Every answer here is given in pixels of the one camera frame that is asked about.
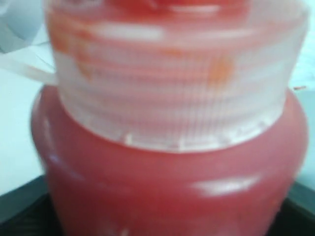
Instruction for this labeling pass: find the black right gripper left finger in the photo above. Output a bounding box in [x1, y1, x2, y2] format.
[0, 176, 62, 236]

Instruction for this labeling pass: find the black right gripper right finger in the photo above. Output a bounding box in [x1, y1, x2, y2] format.
[276, 183, 315, 236]

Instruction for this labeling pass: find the red sauce squeeze bottle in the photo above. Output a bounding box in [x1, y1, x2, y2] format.
[0, 0, 310, 236]

